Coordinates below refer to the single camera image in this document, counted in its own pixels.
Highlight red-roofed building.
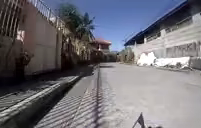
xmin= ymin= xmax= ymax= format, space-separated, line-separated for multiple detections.
xmin=89 ymin=37 xmax=113 ymax=63

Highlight palm trees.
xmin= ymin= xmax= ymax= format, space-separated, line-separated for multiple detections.
xmin=58 ymin=3 xmax=97 ymax=61

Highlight grey concrete road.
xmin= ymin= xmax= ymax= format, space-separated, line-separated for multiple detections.
xmin=34 ymin=61 xmax=201 ymax=128

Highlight white rubble heap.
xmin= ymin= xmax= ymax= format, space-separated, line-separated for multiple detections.
xmin=136 ymin=51 xmax=192 ymax=70

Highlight robot's own part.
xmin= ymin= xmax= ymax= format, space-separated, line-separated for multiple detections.
xmin=131 ymin=112 xmax=164 ymax=128

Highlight concrete roadside gutter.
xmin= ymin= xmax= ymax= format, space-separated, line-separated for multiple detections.
xmin=0 ymin=65 xmax=96 ymax=128

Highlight grey building with blue roof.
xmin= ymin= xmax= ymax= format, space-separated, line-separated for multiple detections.
xmin=123 ymin=0 xmax=201 ymax=71

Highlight concrete wall with metal railing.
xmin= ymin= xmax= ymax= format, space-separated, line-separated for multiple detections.
xmin=0 ymin=0 xmax=66 ymax=84

